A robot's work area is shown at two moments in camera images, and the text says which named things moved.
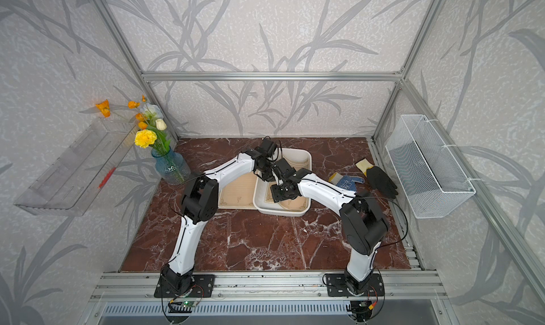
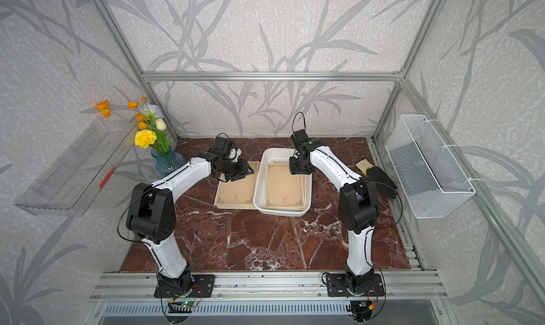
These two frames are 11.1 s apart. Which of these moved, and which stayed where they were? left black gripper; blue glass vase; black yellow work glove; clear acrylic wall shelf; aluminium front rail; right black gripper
Moved: right black gripper; left black gripper
Stayed: aluminium front rail; clear acrylic wall shelf; black yellow work glove; blue glass vase
